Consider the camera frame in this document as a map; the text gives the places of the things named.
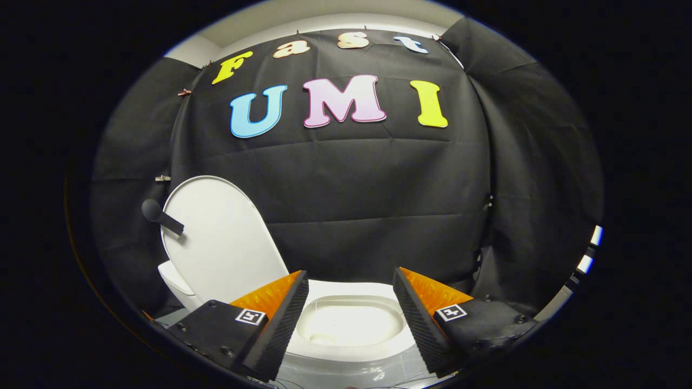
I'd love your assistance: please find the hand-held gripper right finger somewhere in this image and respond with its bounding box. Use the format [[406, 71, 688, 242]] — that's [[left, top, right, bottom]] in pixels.
[[392, 266, 538, 378]]

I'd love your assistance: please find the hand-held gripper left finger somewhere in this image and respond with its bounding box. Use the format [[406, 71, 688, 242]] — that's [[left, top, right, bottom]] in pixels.
[[167, 270, 310, 382]]

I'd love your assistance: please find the white toilet lid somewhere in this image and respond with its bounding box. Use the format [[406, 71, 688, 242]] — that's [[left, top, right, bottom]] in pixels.
[[161, 175, 290, 306]]

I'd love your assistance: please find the black round lid handle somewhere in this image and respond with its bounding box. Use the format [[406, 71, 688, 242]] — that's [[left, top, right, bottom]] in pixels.
[[142, 198, 185, 237]]

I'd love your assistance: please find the white toilet seat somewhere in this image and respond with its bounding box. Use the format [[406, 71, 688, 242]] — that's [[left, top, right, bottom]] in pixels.
[[287, 281, 418, 361]]

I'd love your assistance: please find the white toilet with tank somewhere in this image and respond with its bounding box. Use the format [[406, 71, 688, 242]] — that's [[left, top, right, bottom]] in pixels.
[[158, 261, 433, 388]]

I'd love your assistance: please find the black backdrop cloth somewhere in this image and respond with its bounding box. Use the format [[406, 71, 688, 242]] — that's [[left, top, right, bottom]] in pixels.
[[89, 16, 604, 319]]

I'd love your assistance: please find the white slotted panel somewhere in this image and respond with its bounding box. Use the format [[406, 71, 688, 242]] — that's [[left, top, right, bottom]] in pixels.
[[576, 224, 603, 276]]

